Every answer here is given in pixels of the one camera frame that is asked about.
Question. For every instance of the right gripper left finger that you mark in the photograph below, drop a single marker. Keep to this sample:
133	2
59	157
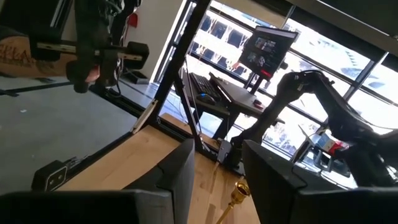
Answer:
140	205

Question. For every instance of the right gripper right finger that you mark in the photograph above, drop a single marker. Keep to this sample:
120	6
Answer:
280	199

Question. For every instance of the tall brass candlestick holder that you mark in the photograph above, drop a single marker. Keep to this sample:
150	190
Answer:
241	189

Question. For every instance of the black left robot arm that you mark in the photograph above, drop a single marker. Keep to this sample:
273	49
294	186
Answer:
335	105

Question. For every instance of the red and blue box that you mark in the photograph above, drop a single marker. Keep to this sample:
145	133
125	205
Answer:
331	143

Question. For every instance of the small red desk object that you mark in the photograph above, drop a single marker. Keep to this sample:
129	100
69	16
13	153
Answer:
258	104

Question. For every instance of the dark office desk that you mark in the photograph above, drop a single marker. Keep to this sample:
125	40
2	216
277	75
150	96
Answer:
239	96

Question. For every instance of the black computer mouse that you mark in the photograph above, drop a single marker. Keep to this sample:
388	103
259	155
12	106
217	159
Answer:
206	99

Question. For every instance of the black keyboard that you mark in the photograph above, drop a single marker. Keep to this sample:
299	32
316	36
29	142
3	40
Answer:
203	85

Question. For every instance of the black desk monitor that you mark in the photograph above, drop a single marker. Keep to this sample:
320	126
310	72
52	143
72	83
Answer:
267	53

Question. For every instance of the person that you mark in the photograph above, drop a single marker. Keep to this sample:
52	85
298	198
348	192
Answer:
18	59

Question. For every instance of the silver frame bracket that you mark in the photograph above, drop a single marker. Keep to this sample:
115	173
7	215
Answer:
144	116

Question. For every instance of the red wall fixture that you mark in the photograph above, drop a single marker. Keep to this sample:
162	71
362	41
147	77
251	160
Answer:
133	19

